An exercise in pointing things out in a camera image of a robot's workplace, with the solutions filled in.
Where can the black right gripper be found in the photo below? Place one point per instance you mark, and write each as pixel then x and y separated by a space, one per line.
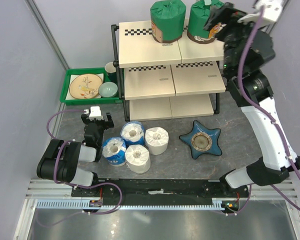
pixel 218 14

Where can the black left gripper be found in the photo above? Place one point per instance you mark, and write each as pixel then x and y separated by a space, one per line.
pixel 106 124

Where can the green roll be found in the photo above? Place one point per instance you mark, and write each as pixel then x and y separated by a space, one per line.
pixel 167 20
pixel 199 14

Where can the blue plastic roll back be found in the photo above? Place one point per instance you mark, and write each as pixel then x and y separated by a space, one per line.
pixel 133 133

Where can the blue plastic roll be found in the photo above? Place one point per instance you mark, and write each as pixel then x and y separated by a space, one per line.
pixel 114 150
pixel 133 133

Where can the white roll front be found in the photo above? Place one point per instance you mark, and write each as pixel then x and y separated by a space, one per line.
pixel 137 158

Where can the white roll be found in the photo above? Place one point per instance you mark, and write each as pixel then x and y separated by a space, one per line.
pixel 137 158
pixel 156 140

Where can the white roll back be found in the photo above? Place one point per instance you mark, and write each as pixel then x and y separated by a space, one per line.
pixel 156 140

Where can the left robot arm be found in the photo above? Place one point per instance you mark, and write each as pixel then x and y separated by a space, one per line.
pixel 59 162

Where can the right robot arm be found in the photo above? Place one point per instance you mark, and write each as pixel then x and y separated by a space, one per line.
pixel 253 94

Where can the green plastic tray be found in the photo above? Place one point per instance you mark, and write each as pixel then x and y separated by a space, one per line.
pixel 71 74

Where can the blue plastic roll front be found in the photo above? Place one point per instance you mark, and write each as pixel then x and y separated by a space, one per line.
pixel 114 150

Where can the light teal patterned bowl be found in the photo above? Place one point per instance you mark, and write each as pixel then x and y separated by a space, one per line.
pixel 108 90

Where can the oval bird pattern plate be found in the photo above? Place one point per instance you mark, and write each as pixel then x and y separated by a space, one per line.
pixel 85 86

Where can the dark green mug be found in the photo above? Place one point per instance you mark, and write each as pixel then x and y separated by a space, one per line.
pixel 111 72

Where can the blue starfish shaped dish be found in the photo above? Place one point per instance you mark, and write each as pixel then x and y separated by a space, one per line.
pixel 202 140

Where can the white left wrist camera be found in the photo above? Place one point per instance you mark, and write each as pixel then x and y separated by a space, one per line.
pixel 94 113

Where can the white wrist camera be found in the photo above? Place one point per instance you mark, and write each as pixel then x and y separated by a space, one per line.
pixel 94 113
pixel 271 13

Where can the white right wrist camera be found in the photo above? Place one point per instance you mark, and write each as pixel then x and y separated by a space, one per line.
pixel 271 13

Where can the right aluminium frame post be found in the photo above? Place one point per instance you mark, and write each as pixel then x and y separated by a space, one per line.
pixel 277 20

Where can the aluminium frame post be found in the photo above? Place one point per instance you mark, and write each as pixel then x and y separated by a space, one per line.
pixel 277 20
pixel 47 32

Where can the black frame beige shelf rack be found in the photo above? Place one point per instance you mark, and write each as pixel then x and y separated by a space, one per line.
pixel 159 81

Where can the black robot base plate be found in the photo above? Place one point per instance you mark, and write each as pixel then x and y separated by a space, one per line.
pixel 167 190

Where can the left aluminium frame post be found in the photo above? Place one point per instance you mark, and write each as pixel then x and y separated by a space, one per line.
pixel 47 32

